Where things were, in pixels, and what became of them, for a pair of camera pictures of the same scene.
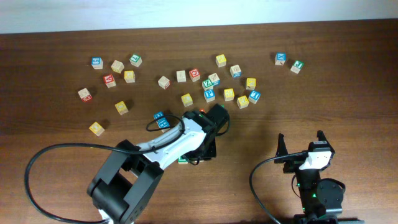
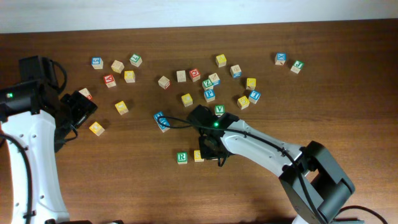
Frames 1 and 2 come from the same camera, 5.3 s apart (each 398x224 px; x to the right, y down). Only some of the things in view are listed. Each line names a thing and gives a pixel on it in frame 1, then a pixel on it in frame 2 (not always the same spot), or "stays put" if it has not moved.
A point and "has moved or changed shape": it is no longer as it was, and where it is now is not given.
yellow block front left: x=96 y=129 stays put
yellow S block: x=229 y=94 has moved or changed shape
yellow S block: x=242 y=102 stays put
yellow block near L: x=129 y=76 stays put
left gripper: x=211 y=153 to x=84 y=107
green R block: x=182 y=161 stays put
